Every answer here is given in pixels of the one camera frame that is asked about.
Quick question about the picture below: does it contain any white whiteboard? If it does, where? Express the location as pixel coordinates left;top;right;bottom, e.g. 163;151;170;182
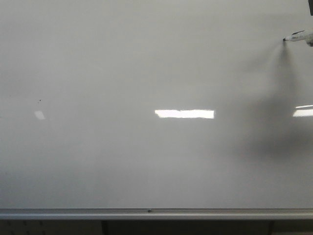
0;0;313;209

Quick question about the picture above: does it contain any aluminium whiteboard tray rail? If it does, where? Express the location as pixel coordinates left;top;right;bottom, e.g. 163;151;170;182
0;208;313;220

